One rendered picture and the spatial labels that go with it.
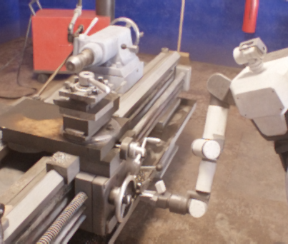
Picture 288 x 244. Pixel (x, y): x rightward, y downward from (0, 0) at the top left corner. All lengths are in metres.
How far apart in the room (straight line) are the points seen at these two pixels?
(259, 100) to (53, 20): 3.39
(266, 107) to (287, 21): 4.06
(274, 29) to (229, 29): 0.59
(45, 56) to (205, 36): 2.22
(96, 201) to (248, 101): 0.74
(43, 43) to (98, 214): 3.24
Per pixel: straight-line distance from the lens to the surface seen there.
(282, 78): 1.60
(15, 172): 1.96
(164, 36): 5.98
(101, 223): 1.84
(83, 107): 1.68
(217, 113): 1.80
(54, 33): 4.76
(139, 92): 2.49
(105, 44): 2.30
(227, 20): 5.74
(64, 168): 1.68
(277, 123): 1.69
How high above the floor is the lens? 1.77
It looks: 26 degrees down
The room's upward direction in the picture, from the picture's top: 3 degrees clockwise
